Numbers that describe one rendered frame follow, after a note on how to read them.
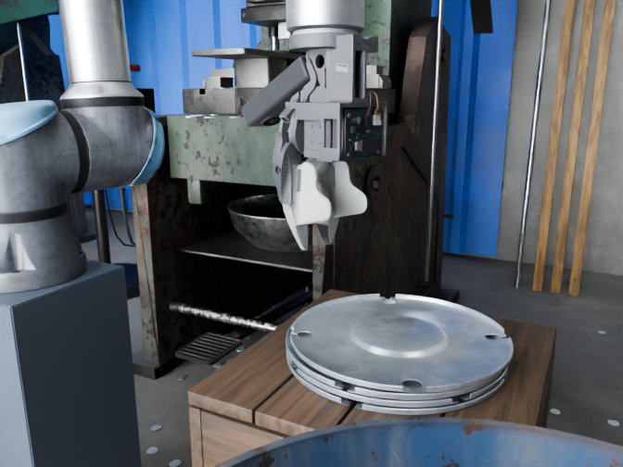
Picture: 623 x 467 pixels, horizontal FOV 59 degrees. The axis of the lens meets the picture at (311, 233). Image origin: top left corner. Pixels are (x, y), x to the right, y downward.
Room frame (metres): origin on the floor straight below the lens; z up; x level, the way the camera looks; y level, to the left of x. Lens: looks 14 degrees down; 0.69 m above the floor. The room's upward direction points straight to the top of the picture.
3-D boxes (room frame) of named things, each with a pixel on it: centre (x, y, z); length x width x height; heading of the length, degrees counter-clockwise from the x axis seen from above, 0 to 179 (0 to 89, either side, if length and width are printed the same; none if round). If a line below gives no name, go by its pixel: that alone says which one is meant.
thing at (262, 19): (1.44, 0.05, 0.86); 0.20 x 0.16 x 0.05; 63
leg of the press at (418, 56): (1.43, -0.25, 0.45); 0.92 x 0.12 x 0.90; 153
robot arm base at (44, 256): (0.73, 0.39, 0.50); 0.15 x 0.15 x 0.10
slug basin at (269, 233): (1.43, 0.05, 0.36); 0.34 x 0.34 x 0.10
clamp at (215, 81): (1.51, 0.20, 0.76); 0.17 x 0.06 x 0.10; 63
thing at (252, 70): (1.28, 0.13, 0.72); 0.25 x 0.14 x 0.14; 153
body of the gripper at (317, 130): (0.56, -0.02, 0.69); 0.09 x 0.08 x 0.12; 45
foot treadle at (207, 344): (1.31, 0.11, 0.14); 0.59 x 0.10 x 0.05; 153
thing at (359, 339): (0.69, -0.12, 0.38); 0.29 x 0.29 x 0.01
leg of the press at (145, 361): (1.68, 0.22, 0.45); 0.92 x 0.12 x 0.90; 153
